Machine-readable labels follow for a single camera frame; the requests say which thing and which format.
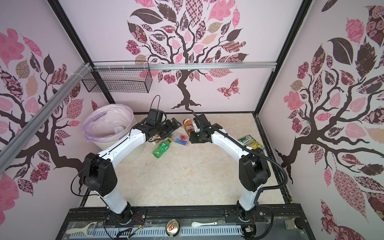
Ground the white slotted cable duct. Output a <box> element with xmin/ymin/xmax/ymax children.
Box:
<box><xmin>65</xmin><ymin>226</ymin><xmax>243</xmax><ymax>240</ymax></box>

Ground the clear bottle red cap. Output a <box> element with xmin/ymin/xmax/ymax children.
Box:
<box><xmin>114</xmin><ymin>126</ymin><xmax>125</xmax><ymax>135</ymax></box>

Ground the green Fox's candy bag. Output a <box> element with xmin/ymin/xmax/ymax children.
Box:
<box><xmin>238</xmin><ymin>135</ymin><xmax>265</xmax><ymax>151</ymax></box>

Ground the black wire basket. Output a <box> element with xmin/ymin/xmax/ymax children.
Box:
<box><xmin>82</xmin><ymin>60</ymin><xmax>153</xmax><ymax>94</ymax></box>

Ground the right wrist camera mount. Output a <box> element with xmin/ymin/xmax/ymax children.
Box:
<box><xmin>194</xmin><ymin>118</ymin><xmax>202</xmax><ymax>133</ymax></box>

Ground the clear Fiji water bottle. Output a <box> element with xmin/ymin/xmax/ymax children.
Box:
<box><xmin>171</xmin><ymin>133</ymin><xmax>189</xmax><ymax>146</ymax></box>

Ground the white bin with pink liner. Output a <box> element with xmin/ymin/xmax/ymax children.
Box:
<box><xmin>82</xmin><ymin>104</ymin><xmax>137</xmax><ymax>151</ymax></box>

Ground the silver drink can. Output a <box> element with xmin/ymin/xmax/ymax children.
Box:
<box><xmin>166</xmin><ymin>219</ymin><xmax>181</xmax><ymax>237</ymax></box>

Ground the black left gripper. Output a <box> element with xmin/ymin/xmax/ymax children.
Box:
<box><xmin>155</xmin><ymin>117</ymin><xmax>182</xmax><ymax>140</ymax></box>

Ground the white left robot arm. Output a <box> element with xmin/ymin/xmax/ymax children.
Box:
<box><xmin>81</xmin><ymin>118</ymin><xmax>182</xmax><ymax>216</ymax></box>

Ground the brown Nescafe bottle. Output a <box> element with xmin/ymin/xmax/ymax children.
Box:
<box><xmin>152</xmin><ymin>137</ymin><xmax>162</xmax><ymax>146</ymax></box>
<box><xmin>183</xmin><ymin>119</ymin><xmax>195</xmax><ymax>136</ymax></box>

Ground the small beige box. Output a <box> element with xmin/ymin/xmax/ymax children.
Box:
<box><xmin>285</xmin><ymin>219</ymin><xmax>298</xmax><ymax>230</ymax></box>

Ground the white plastic spoon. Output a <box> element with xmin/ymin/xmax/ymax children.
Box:
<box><xmin>191</xmin><ymin>222</ymin><xmax>218</xmax><ymax>228</ymax></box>

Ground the green Sprite bottle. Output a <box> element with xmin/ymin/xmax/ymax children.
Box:
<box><xmin>152</xmin><ymin>139</ymin><xmax>173</xmax><ymax>159</ymax></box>

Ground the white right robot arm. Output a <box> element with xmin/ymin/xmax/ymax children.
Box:
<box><xmin>190</xmin><ymin>114</ymin><xmax>271</xmax><ymax>213</ymax></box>

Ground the white vegetable peeler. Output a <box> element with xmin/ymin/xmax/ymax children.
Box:
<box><xmin>66</xmin><ymin>222</ymin><xmax>97</xmax><ymax>237</ymax></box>

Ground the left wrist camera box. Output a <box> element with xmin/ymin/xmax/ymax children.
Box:
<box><xmin>145</xmin><ymin>109</ymin><xmax>167</xmax><ymax>127</ymax></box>

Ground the black corrugated cable hose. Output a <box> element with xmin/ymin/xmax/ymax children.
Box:
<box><xmin>191</xmin><ymin>112</ymin><xmax>289</xmax><ymax>191</ymax></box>

